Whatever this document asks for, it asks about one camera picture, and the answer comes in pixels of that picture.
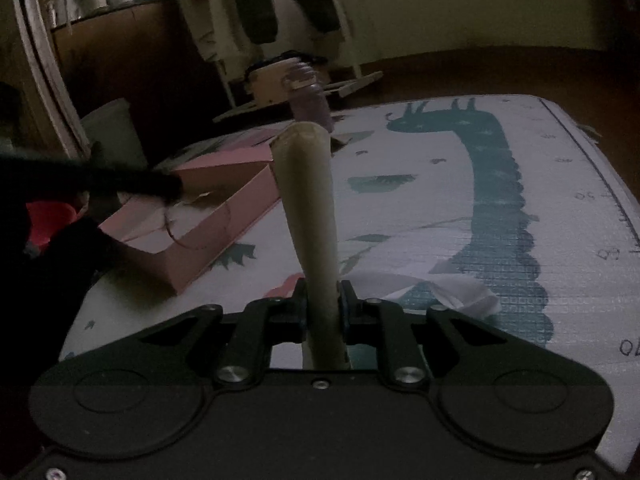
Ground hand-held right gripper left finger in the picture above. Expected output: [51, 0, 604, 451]
[140, 277, 309, 391]

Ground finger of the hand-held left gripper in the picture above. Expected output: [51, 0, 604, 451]
[0, 152, 183, 201]

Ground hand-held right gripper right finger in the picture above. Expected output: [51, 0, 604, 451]
[340, 280, 506, 391]

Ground red-brown rubber band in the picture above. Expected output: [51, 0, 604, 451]
[162, 195, 238, 252]

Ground cream printed shopping bag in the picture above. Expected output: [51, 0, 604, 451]
[270, 121, 501, 372]

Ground white bucket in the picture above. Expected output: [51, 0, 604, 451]
[80, 99, 148, 171]

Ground red plastic object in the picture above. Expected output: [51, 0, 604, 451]
[25, 200, 80, 251]

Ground wooden cabinet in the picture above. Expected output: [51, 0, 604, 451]
[50, 0, 231, 131]

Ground pink cardboard box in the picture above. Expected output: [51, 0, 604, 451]
[97, 127, 291, 296]

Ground hanging white garments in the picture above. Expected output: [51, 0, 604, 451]
[172, 0, 261, 81]

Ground purple water bottle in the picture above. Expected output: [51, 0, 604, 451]
[282, 60, 333, 133]

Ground dinosaur print play mat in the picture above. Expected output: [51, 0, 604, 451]
[57, 92, 640, 386]

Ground hanging green trousers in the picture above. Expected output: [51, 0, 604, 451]
[230, 0, 341, 46]

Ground white clothes rack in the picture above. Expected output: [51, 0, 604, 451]
[175, 0, 383, 121]

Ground pale door frame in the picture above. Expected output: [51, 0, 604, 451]
[10, 0, 96, 161]

